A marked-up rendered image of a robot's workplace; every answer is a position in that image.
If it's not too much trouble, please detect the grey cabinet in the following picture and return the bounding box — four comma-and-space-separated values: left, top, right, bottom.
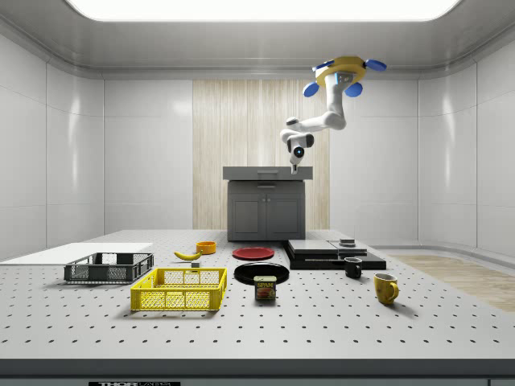
222, 166, 315, 243

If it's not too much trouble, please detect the black stove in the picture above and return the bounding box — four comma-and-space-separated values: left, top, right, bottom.
282, 237, 388, 271

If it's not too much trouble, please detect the red plate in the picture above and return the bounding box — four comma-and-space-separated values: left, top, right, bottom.
232, 246, 276, 261

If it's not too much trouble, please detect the black plate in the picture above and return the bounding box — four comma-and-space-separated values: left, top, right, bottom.
233, 261, 290, 285

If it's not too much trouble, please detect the drone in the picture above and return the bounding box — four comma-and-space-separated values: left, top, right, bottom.
303, 55, 388, 99

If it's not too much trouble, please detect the black mug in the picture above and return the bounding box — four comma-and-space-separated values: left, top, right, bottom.
344, 257, 364, 279

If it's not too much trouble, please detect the flat-sided can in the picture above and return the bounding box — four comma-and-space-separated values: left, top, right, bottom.
253, 275, 278, 302

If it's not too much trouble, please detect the banana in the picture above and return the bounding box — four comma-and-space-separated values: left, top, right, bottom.
173, 249, 204, 262

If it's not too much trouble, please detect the yellow mug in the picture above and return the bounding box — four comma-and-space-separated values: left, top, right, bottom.
373, 273, 401, 305

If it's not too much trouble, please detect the yellow basket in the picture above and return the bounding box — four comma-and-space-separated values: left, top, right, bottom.
130, 267, 229, 312

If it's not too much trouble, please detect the dark grey basket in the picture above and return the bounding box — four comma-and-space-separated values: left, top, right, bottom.
64, 252, 155, 285

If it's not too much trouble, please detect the white board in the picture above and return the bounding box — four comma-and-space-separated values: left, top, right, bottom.
0, 242, 155, 265

